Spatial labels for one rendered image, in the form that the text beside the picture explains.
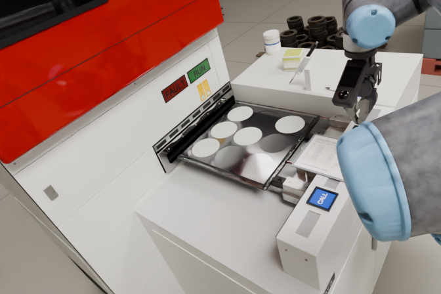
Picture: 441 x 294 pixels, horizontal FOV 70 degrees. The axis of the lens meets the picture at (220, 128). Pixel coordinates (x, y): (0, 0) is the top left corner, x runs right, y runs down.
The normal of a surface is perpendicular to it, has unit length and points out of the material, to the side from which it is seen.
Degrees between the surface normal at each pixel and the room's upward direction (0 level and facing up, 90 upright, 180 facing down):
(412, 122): 27
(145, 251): 90
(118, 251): 90
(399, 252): 0
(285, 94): 90
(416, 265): 0
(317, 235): 0
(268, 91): 90
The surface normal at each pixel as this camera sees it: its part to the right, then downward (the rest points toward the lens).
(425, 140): -0.66, -0.36
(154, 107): 0.76, 0.20
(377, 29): -0.22, 0.61
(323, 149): -0.24, -0.79
